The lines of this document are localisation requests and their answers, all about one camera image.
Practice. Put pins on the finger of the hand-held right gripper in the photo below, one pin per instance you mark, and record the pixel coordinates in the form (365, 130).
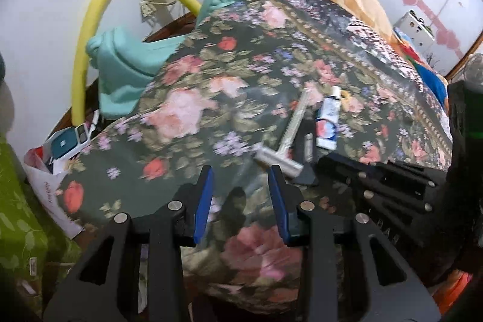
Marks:
(377, 171)
(392, 201)

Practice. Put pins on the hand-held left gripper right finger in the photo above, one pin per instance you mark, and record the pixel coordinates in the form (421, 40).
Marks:
(281, 209)

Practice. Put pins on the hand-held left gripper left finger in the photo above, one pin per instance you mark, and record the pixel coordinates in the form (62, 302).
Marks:
(203, 203)

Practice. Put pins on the white blue toothpaste tube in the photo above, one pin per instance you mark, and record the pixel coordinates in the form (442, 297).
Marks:
(327, 118)

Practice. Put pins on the white disposable razor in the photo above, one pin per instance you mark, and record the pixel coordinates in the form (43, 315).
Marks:
(292, 122)

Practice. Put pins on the orange object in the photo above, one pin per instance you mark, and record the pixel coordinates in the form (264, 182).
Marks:
(452, 292)

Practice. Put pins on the dark floral blanket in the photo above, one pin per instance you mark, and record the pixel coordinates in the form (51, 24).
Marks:
(211, 88)

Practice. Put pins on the small teal box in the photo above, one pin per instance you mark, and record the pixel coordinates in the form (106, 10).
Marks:
(65, 144)

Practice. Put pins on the teal cloth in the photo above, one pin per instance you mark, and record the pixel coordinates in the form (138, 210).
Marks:
(120, 73)

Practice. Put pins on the white plastic bag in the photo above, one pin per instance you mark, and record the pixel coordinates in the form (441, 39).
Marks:
(49, 190)

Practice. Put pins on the green leaf-print cloth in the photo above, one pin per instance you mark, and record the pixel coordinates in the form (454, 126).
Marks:
(19, 231)

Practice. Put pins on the yellow foam tube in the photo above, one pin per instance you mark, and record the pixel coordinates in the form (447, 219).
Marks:
(85, 43)

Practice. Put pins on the white device on wall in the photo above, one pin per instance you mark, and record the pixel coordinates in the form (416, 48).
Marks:
(415, 29)

